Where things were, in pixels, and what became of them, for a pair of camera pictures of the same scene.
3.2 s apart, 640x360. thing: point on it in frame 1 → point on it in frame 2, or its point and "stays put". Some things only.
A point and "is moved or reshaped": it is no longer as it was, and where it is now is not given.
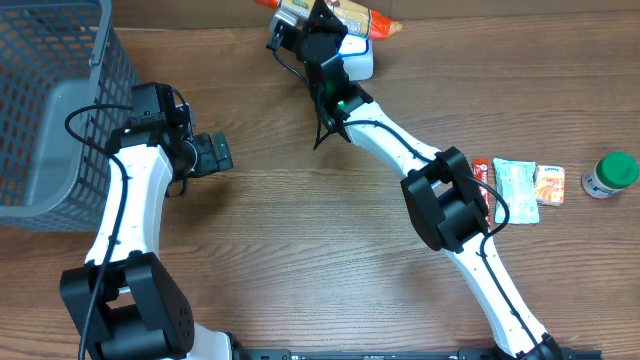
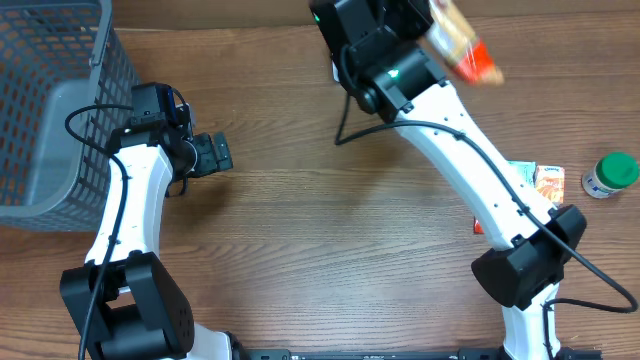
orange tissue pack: x=550 y=185 stays put
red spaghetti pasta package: x=359 y=20 is moved or reshaped
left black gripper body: x=212 y=155 stays put
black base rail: x=462 y=354 stays put
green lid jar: x=611 y=174 stays put
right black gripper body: x=310 y=25 → x=420 y=13
